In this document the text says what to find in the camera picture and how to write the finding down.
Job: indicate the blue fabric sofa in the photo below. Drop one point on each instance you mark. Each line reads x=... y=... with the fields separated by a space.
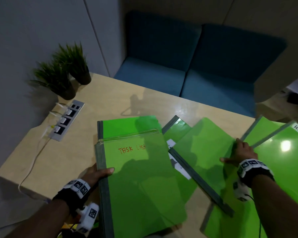
x=159 y=39

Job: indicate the person's left hand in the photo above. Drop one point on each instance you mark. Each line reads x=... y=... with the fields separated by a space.
x=94 y=174

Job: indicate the person's right hand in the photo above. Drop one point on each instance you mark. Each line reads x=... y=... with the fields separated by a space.
x=243 y=153

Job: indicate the stack of green folders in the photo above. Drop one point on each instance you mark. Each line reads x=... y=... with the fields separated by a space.
x=144 y=185

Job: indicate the person's left forearm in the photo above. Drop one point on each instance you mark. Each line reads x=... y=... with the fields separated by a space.
x=39 y=223

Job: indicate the matte green folder dark spine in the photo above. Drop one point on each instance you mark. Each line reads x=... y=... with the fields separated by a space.
x=203 y=146

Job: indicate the pile of green folders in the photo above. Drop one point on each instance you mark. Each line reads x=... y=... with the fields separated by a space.
x=288 y=166

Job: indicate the person's right forearm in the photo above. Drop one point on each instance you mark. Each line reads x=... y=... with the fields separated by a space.
x=280 y=210

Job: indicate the grey power socket panel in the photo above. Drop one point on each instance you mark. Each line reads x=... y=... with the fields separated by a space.
x=57 y=137

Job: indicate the green potted plant black pot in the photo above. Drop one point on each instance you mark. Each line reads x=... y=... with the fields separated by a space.
x=67 y=92
x=83 y=78

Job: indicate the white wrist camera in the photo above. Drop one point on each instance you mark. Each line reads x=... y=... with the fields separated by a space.
x=88 y=218
x=239 y=190

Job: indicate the white power plug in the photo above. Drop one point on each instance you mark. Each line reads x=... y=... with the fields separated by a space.
x=57 y=129
x=69 y=112
x=63 y=120

